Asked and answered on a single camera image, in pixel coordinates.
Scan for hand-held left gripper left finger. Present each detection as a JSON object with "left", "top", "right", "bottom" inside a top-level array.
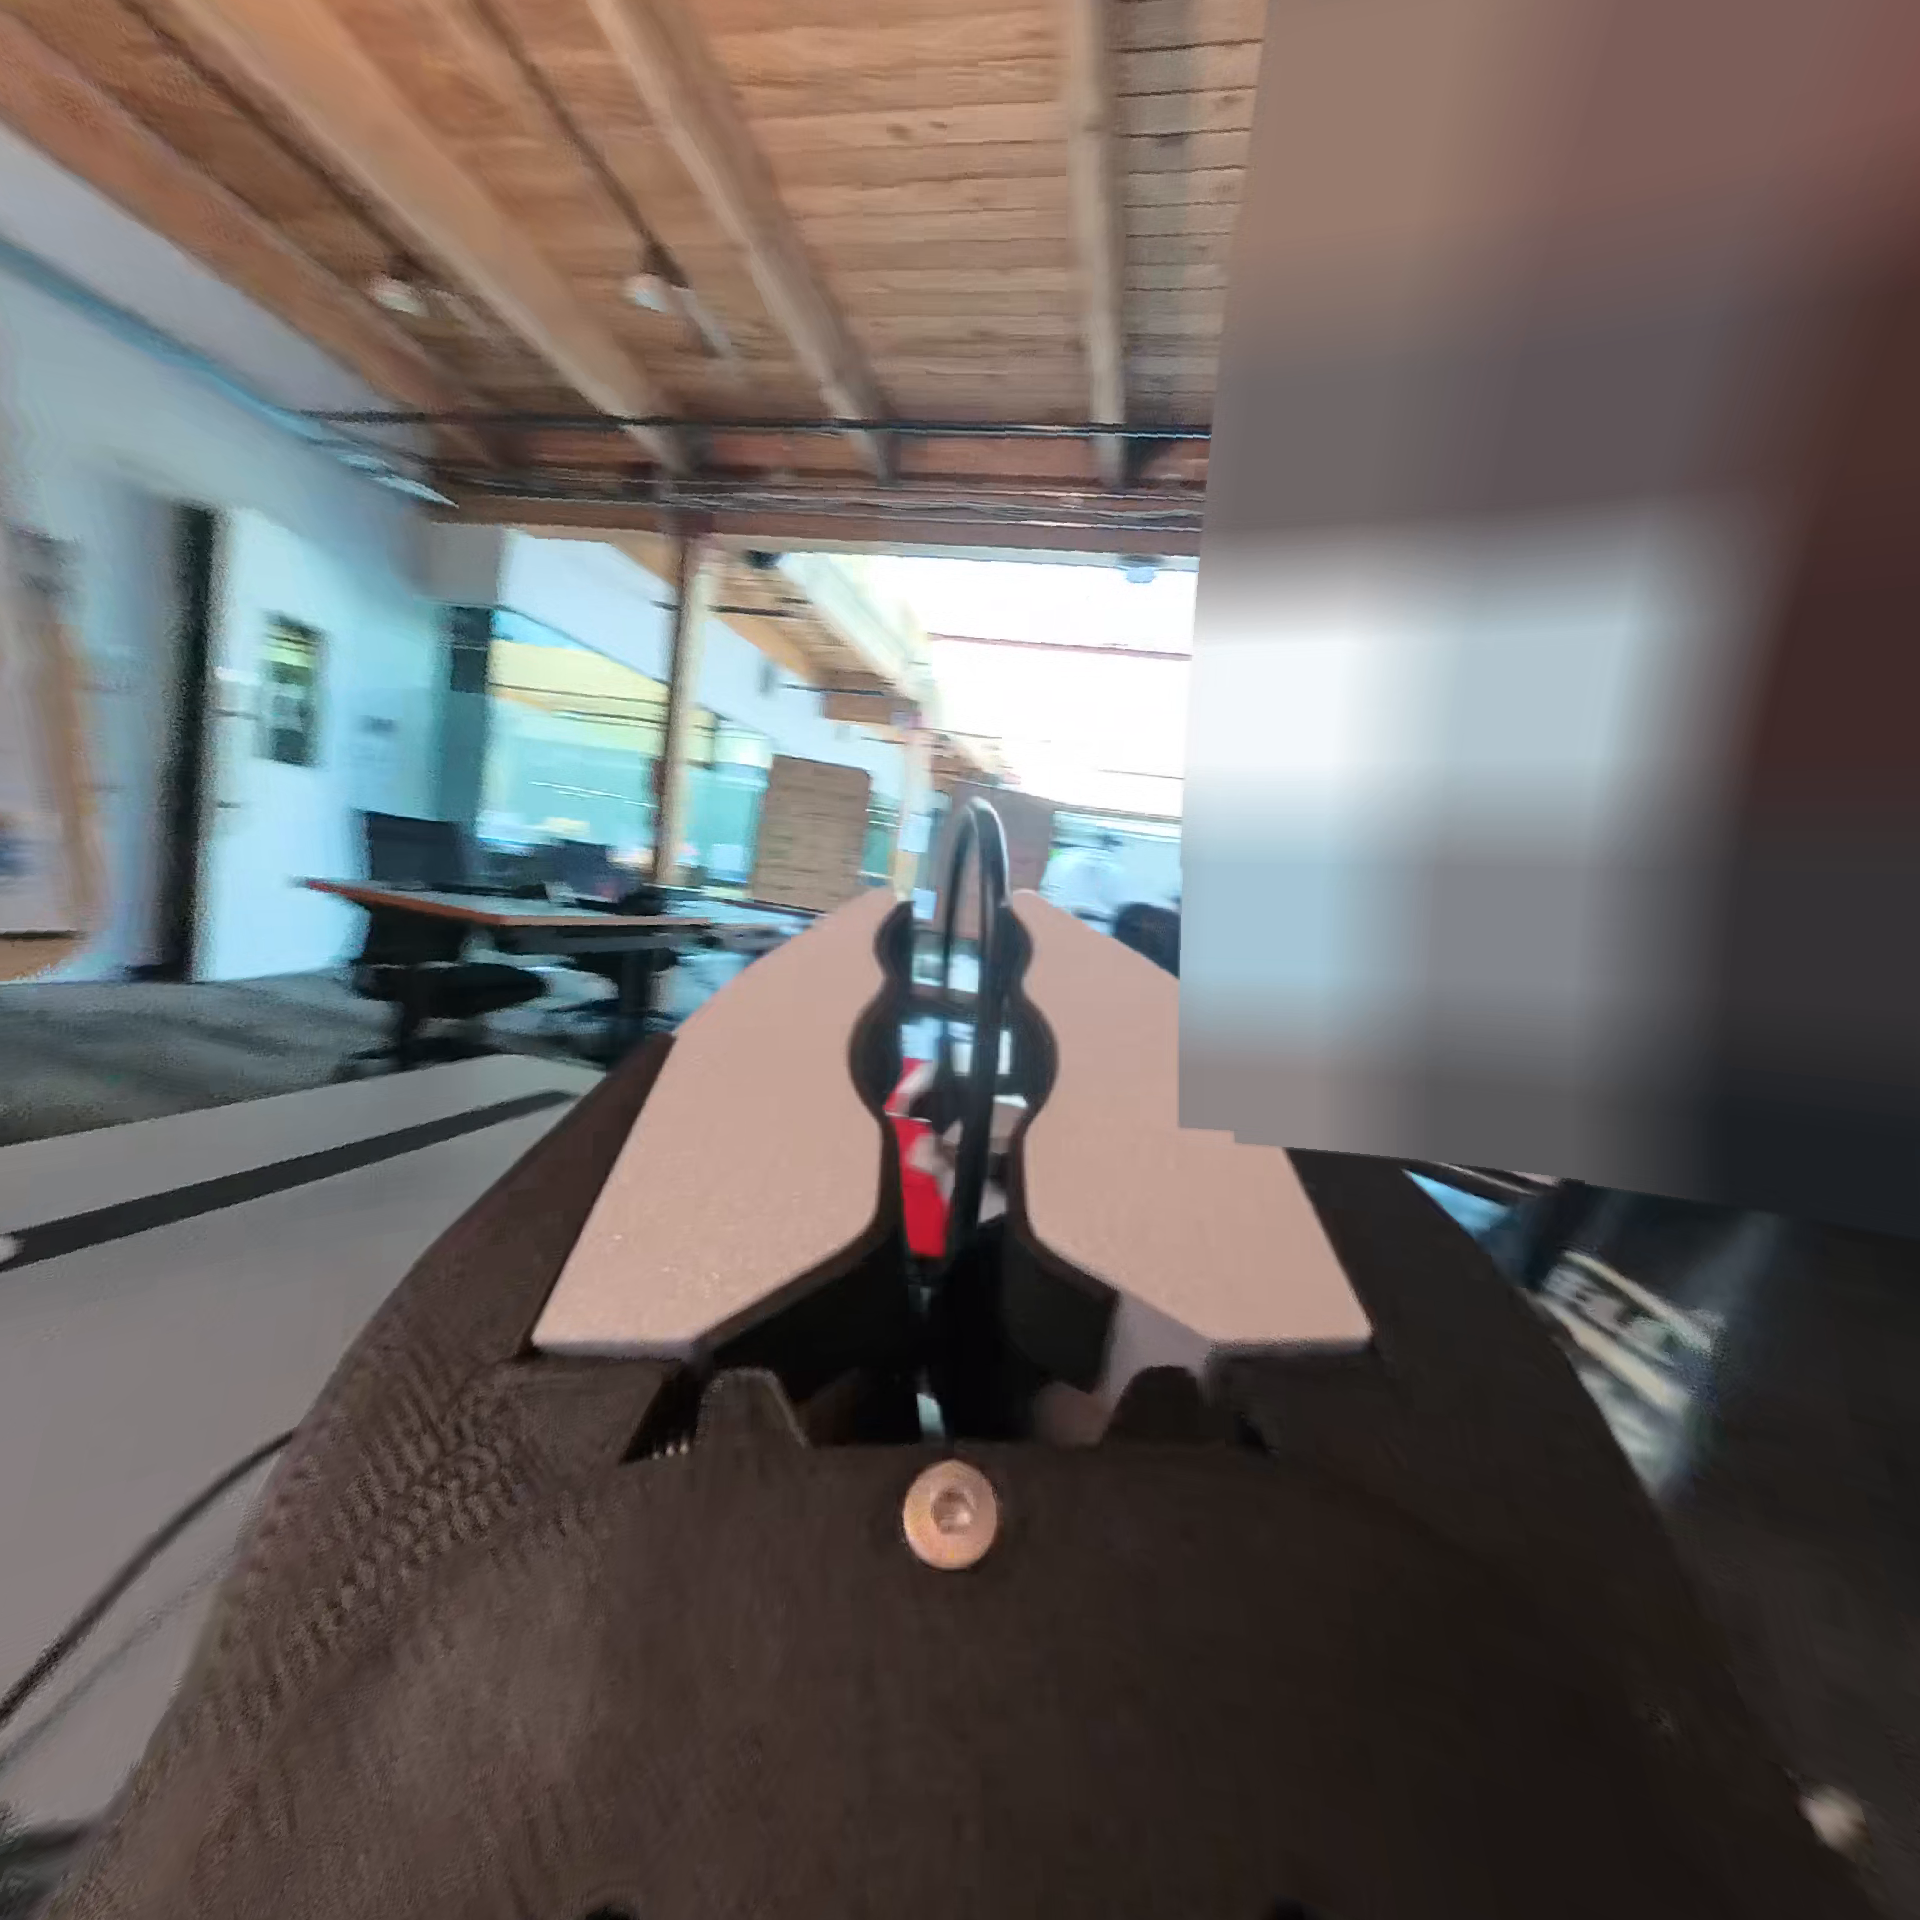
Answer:
[{"left": 532, "top": 888, "right": 911, "bottom": 1369}]

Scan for person's black printed shirt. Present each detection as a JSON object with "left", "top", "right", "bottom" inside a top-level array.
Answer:
[{"left": 1409, "top": 1162, "right": 1920, "bottom": 1920}]

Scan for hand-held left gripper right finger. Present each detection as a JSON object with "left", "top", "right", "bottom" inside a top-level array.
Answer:
[{"left": 1007, "top": 893, "right": 1375, "bottom": 1416}]

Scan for wooden desk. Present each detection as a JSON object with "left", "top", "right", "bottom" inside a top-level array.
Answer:
[{"left": 303, "top": 874, "right": 798, "bottom": 1039}]

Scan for black office chair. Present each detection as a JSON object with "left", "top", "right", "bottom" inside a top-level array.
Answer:
[{"left": 349, "top": 810, "right": 544, "bottom": 1070}]

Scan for black usb cable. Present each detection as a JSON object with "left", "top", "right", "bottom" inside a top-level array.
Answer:
[{"left": 0, "top": 795, "right": 1023, "bottom": 1728}]

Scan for cardboard box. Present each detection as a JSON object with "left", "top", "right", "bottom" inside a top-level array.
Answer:
[{"left": 988, "top": 784, "right": 1056, "bottom": 897}]

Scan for framed wall notice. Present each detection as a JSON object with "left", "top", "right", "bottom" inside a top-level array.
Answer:
[{"left": 252, "top": 613, "right": 327, "bottom": 770}]

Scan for red plastic bin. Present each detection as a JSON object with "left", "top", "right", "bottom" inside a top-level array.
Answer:
[{"left": 885, "top": 1055, "right": 1037, "bottom": 1259}]

